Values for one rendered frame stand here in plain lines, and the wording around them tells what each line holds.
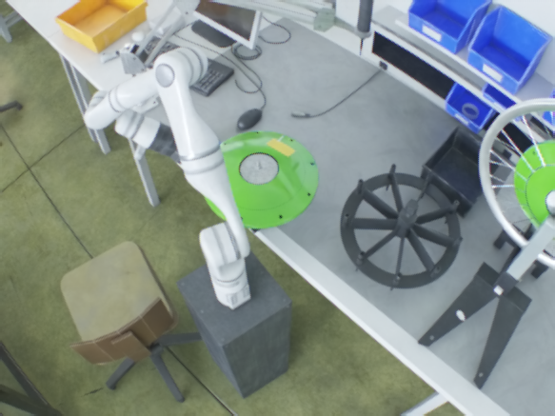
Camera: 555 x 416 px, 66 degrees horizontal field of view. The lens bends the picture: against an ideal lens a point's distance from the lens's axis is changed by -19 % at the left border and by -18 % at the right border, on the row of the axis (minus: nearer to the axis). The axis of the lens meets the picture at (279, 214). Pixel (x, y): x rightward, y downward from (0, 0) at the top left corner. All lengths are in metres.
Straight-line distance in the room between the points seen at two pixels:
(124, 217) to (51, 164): 0.69
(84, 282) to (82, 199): 1.06
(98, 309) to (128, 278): 0.16
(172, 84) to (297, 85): 0.86
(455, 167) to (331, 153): 0.42
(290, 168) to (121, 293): 0.76
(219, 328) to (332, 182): 0.55
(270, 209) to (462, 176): 0.68
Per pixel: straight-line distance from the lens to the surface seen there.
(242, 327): 1.41
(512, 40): 1.70
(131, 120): 1.29
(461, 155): 1.73
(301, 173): 1.36
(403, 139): 1.71
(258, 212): 1.30
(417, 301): 1.41
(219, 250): 1.15
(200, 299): 1.46
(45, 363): 2.52
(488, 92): 1.69
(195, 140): 1.06
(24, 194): 3.05
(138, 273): 1.79
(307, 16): 1.40
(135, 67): 1.67
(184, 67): 1.03
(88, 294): 1.82
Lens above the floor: 2.18
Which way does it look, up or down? 58 degrees down
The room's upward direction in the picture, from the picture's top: straight up
